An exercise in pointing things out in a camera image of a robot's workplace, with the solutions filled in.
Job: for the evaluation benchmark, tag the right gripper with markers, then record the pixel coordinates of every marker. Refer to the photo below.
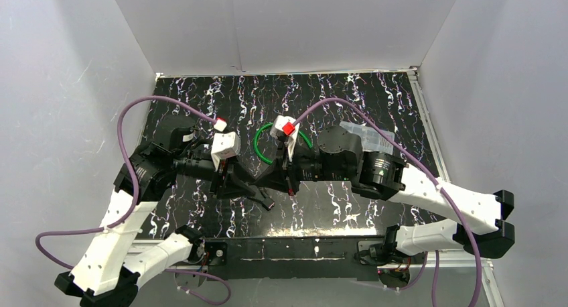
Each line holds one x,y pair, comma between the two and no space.
288,175

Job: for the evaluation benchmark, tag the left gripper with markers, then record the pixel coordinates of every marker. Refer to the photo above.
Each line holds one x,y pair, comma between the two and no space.
221,177

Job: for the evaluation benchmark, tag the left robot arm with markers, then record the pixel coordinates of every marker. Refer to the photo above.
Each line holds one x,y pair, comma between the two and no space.
106,275

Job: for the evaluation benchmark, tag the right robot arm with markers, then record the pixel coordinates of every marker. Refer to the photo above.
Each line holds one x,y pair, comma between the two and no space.
472,221

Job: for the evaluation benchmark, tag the clear plastic parts box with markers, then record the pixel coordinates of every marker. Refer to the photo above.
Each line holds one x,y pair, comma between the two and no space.
371,140

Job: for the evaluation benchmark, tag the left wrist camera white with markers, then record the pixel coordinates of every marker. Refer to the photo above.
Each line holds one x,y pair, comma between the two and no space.
225,144

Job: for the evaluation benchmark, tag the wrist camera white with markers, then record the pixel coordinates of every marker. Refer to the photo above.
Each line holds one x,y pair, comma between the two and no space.
225,144
285,129

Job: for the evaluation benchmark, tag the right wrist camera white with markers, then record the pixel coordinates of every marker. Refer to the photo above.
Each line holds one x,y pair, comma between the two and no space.
285,129

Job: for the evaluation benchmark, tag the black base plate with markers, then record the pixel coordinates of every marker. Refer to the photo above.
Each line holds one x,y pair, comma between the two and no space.
294,257

